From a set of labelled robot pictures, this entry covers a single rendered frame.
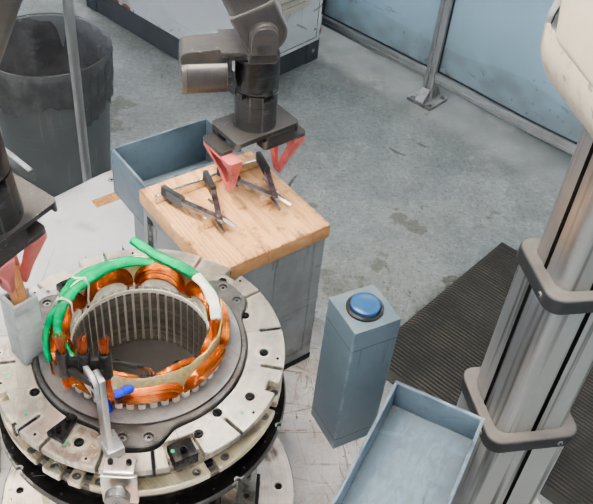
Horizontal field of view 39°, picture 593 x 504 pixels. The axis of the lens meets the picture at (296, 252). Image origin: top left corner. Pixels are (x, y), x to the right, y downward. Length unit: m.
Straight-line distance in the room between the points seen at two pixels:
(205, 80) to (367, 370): 0.44
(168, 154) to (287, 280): 0.30
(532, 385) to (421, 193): 1.97
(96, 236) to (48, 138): 1.04
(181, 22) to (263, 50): 2.47
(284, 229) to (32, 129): 1.52
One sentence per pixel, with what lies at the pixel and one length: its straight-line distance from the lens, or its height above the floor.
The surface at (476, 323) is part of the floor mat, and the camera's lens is 2.56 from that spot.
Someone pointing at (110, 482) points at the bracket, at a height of 1.09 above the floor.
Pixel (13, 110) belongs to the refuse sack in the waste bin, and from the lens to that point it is 2.53.
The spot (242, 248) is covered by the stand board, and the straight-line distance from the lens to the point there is 1.10.
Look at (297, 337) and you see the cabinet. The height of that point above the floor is 0.84.
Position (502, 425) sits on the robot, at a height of 0.93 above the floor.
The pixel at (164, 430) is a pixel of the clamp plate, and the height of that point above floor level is 1.10.
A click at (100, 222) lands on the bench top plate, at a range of 1.58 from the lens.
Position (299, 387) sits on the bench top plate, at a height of 0.78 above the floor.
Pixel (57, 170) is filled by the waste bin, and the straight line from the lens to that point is 2.64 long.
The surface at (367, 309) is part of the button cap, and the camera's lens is 1.07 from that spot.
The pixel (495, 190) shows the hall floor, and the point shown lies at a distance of 3.10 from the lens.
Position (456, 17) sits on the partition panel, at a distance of 3.31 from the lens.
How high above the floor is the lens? 1.81
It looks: 43 degrees down
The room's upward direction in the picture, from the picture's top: 6 degrees clockwise
